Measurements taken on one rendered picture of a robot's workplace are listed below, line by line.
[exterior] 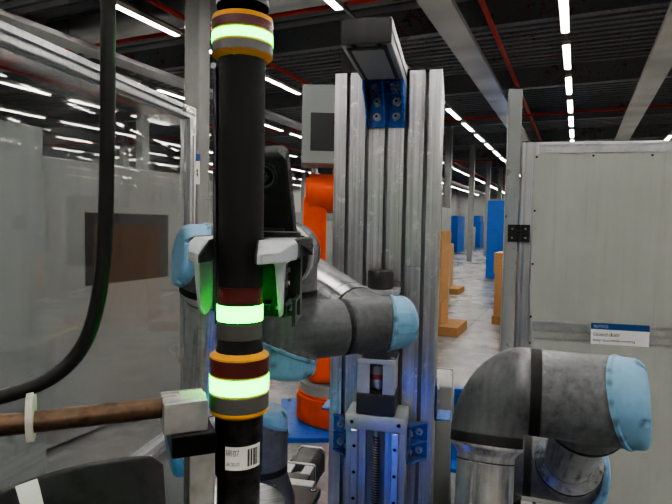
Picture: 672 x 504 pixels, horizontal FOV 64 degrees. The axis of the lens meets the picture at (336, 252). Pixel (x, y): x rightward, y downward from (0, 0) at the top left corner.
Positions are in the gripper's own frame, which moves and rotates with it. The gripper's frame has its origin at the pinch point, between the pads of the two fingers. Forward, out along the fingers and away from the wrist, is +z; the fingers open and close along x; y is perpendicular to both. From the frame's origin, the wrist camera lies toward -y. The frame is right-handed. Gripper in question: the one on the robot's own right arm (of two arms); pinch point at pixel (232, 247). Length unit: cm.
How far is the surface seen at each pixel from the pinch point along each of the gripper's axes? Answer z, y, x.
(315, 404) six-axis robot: -382, 145, 22
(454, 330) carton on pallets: -765, 159, -157
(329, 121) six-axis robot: -392, -80, 16
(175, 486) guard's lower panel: -130, 85, 49
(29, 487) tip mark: -6.8, 21.5, 19.0
